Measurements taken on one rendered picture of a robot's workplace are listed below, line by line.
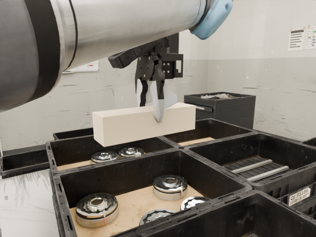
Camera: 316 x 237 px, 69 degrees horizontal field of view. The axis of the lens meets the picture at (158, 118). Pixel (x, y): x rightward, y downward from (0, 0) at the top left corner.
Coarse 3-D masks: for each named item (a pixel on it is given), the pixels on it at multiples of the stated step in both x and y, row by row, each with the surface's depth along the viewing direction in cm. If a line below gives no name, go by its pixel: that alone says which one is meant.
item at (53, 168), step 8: (80, 136) 90; (88, 136) 91; (48, 144) 81; (168, 144) 82; (48, 152) 74; (152, 152) 74; (48, 160) 72; (112, 160) 68; (56, 168) 62; (72, 168) 62; (80, 168) 62
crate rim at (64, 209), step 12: (144, 156) 71; (156, 156) 72; (192, 156) 71; (84, 168) 62; (96, 168) 63; (216, 168) 62; (60, 180) 56; (240, 180) 56; (60, 192) 51; (240, 192) 51; (60, 204) 46; (204, 204) 46; (168, 216) 42; (180, 216) 43; (72, 228) 39; (132, 228) 39; (144, 228) 39
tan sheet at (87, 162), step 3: (144, 153) 100; (81, 162) 91; (84, 162) 91; (87, 162) 91; (90, 162) 91; (66, 165) 88; (69, 165) 88; (72, 165) 88; (75, 165) 88; (78, 165) 88; (81, 165) 88; (84, 165) 88; (57, 168) 85; (60, 168) 85; (63, 168) 85; (66, 168) 85; (69, 168) 85
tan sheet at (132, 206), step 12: (132, 192) 69; (144, 192) 69; (192, 192) 69; (120, 204) 63; (132, 204) 63; (144, 204) 63; (156, 204) 63; (168, 204) 63; (180, 204) 63; (72, 216) 58; (120, 216) 58; (132, 216) 58; (84, 228) 54; (96, 228) 54; (108, 228) 54; (120, 228) 54
